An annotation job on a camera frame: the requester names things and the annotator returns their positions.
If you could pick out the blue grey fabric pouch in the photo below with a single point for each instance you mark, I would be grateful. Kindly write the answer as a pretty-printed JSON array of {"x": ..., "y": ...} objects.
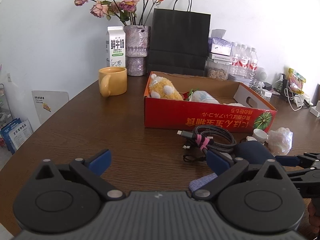
[{"x": 198, "y": 183}]

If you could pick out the white leaning booklet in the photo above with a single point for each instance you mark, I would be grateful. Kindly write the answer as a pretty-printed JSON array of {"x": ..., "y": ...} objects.
[{"x": 48, "y": 102}]

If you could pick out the clear seed container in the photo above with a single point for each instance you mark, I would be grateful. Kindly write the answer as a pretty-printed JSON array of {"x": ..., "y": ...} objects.
[{"x": 217, "y": 69}]

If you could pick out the red rose flower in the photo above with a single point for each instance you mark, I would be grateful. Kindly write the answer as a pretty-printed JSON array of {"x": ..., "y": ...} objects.
[{"x": 187, "y": 96}]

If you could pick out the purple ceramic vase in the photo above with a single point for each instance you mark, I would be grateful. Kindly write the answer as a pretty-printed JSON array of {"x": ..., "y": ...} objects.
[{"x": 137, "y": 49}]

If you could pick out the water bottle right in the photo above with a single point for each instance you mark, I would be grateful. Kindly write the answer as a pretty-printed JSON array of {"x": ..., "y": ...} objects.
[{"x": 252, "y": 63}]

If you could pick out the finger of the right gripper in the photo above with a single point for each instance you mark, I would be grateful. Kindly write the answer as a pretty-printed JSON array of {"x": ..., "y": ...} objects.
[
  {"x": 305, "y": 160},
  {"x": 306, "y": 181}
]

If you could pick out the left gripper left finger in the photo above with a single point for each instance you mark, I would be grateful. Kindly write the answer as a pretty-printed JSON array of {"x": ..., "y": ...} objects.
[{"x": 90, "y": 170}]

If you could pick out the purple tissue pack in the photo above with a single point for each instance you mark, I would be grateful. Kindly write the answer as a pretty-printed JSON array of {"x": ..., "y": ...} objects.
[{"x": 216, "y": 43}]

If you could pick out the clear plastic cotton swab box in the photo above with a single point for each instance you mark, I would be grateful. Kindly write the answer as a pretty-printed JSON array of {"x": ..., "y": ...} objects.
[{"x": 203, "y": 97}]

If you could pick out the water bottle middle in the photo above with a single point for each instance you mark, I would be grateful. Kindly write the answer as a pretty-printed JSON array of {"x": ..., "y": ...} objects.
[{"x": 243, "y": 61}]

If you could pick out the red cardboard box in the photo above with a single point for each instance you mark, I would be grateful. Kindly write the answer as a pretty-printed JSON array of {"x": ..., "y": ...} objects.
[{"x": 174, "y": 114}]

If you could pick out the navy zipper case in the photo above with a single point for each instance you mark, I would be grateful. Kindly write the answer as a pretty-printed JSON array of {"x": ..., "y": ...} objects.
[{"x": 253, "y": 151}]

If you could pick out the black paper shopping bag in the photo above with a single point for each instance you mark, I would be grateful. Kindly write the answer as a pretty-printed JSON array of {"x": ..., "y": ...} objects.
[{"x": 179, "y": 41}]

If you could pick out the white round robot speaker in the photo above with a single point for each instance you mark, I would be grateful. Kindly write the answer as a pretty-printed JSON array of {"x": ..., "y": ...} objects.
[{"x": 260, "y": 75}]

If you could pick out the white flat box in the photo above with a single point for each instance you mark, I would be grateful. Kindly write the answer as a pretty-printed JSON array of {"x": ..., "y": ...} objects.
[{"x": 220, "y": 57}]

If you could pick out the white bottle cap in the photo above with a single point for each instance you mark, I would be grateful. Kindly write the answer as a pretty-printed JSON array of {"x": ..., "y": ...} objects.
[{"x": 260, "y": 135}]

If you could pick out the white milk carton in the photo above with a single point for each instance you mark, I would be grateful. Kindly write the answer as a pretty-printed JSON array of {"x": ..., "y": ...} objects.
[{"x": 115, "y": 47}]

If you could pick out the yellow snack bag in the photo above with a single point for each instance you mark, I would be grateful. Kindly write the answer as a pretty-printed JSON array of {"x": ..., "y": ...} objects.
[{"x": 296, "y": 81}]

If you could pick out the dried pink rose bouquet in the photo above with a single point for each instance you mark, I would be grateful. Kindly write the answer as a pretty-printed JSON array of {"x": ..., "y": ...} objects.
[{"x": 129, "y": 12}]

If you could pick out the blue white brochures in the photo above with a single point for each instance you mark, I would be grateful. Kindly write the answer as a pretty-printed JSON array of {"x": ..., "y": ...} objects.
[{"x": 16, "y": 133}]

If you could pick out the iridescent plastic bag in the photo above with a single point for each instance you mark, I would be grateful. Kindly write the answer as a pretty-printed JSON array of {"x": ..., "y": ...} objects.
[{"x": 280, "y": 141}]

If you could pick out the white charger block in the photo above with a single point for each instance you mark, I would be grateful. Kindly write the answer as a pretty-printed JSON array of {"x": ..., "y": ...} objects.
[{"x": 315, "y": 110}]

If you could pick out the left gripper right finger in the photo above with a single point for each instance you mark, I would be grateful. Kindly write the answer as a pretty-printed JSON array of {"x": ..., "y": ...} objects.
[{"x": 228, "y": 171}]

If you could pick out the water bottle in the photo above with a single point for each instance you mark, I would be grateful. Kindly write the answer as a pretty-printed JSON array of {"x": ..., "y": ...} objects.
[
  {"x": 235, "y": 58},
  {"x": 252, "y": 63},
  {"x": 243, "y": 61}
]

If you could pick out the water bottle left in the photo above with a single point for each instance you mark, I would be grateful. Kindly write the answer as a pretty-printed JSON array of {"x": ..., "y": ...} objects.
[{"x": 235, "y": 58}]

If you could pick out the yellow ceramic mug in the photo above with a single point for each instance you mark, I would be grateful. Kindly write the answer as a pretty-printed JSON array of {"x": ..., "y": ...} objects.
[{"x": 112, "y": 81}]

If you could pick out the yellow white plush toy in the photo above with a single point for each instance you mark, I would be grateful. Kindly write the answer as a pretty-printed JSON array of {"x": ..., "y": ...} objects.
[{"x": 162, "y": 88}]

